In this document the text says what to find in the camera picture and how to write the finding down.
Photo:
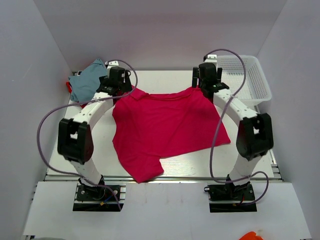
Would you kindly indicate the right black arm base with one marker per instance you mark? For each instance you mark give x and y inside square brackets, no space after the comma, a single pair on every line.
[225,199]

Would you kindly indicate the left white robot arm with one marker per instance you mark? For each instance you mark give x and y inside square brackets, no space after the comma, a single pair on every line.
[75,141]

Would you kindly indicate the white perforated plastic basket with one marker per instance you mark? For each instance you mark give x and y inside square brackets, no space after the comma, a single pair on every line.
[255,89]

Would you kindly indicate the magenta red t shirt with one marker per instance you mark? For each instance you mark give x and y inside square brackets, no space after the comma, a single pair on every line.
[150,127]

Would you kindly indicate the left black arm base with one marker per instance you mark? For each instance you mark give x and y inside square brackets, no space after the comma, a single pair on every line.
[92,199]

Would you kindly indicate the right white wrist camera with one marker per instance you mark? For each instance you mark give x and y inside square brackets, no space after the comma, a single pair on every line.
[211,58]

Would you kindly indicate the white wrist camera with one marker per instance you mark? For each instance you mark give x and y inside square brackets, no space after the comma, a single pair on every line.
[211,58]
[111,64]

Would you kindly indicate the folded light blue t shirt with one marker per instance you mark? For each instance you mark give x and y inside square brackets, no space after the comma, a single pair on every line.
[83,87]

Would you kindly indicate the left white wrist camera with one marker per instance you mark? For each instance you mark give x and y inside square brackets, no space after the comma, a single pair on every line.
[111,64]

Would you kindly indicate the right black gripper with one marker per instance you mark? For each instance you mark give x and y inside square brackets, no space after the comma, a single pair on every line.
[196,73]

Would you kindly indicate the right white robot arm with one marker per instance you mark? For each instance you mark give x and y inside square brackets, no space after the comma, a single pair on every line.
[255,134]

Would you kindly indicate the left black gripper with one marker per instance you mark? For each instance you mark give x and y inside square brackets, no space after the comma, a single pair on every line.
[127,85]

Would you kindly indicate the orange object at bottom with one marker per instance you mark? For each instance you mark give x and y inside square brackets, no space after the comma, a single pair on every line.
[251,236]

